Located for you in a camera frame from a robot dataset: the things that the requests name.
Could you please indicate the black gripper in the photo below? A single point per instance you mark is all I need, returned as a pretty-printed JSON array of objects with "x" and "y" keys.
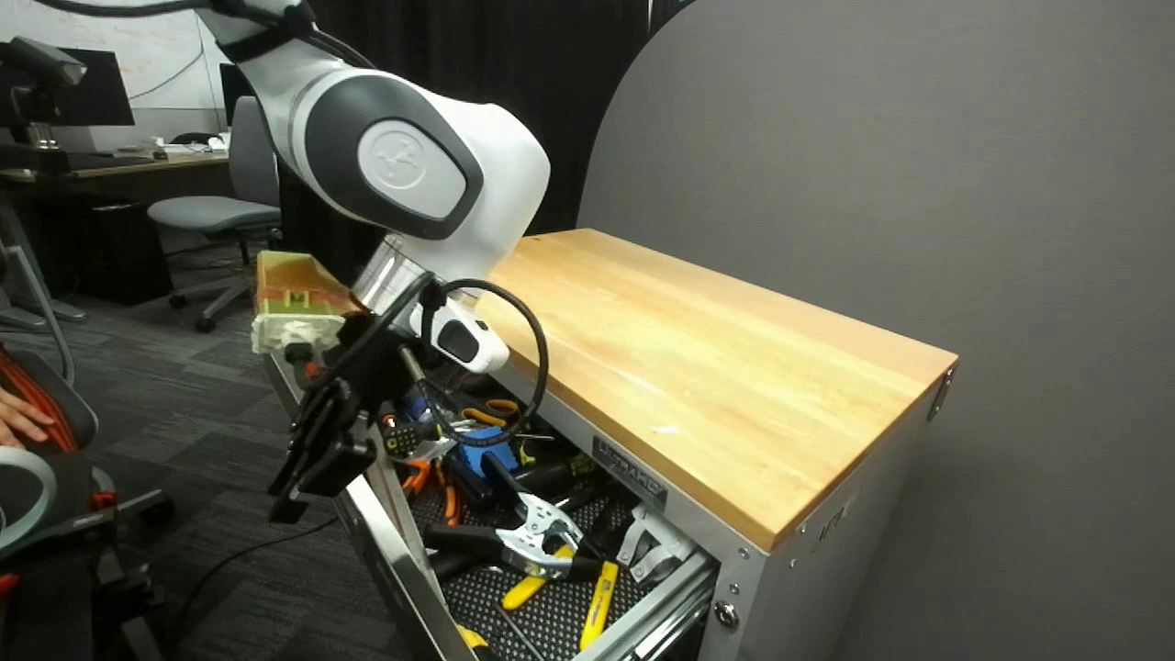
[{"x": 372, "y": 353}]

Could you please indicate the black mesh drawer liner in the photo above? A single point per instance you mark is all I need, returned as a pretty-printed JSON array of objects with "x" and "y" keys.
[{"x": 552, "y": 619}]

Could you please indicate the black computer monitor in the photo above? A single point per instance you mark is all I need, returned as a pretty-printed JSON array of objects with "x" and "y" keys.
[{"x": 104, "y": 88}]

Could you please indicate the black curtain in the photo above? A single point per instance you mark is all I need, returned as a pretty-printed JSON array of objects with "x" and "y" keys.
[{"x": 574, "y": 84}]

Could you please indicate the yellow grip pliers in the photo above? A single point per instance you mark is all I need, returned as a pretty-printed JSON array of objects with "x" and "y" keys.
[{"x": 498, "y": 411}]

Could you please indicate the black under-desk cabinet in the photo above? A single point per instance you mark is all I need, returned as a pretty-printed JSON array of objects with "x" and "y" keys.
[{"x": 104, "y": 252}]

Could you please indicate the white metal bracket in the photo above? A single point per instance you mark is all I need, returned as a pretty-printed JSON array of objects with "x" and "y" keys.
[{"x": 653, "y": 543}]

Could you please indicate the wooden desk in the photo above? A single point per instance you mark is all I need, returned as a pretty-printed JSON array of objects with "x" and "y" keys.
[{"x": 85, "y": 170}]

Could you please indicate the small wooden topped box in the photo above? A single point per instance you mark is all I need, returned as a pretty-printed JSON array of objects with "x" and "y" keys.
[{"x": 293, "y": 298}]

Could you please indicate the gray tool cabinet wooden top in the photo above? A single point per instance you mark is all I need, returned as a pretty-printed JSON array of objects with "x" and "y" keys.
[{"x": 735, "y": 367}]

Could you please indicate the silver spring clamp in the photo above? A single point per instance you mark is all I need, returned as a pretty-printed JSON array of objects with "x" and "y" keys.
[{"x": 537, "y": 525}]

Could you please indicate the gray rounded partition panel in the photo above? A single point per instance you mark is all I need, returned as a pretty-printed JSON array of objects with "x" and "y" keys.
[{"x": 979, "y": 243}]

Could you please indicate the open metal tool drawer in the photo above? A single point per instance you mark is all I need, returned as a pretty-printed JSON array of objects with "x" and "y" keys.
[{"x": 405, "y": 550}]

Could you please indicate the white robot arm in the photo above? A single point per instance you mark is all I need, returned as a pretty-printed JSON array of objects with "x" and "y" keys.
[{"x": 405, "y": 160}]

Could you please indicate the gray office chair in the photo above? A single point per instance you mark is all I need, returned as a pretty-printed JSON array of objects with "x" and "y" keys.
[{"x": 215, "y": 214}]

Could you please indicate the person's bare hand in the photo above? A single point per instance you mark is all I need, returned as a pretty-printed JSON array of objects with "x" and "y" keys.
[{"x": 18, "y": 421}]

